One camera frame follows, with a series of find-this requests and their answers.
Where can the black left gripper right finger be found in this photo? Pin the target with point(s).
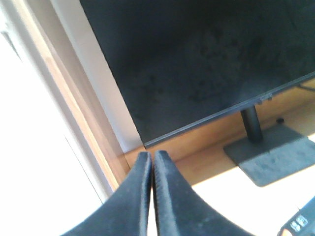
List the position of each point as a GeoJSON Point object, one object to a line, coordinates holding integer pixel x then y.
{"type": "Point", "coordinates": [179, 209]}

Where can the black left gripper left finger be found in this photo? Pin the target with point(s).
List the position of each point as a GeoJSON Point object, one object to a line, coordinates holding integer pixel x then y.
{"type": "Point", "coordinates": [126, 212]}

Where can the black stapler with orange button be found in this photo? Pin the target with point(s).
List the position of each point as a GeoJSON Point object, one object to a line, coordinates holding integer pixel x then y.
{"type": "Point", "coordinates": [302, 223]}

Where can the wooden desk side panel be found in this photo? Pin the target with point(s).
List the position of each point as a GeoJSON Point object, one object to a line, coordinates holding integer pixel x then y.
{"type": "Point", "coordinates": [51, 42]}

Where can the black computer monitor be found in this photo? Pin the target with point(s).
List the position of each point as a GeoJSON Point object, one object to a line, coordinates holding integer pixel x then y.
{"type": "Point", "coordinates": [180, 64]}

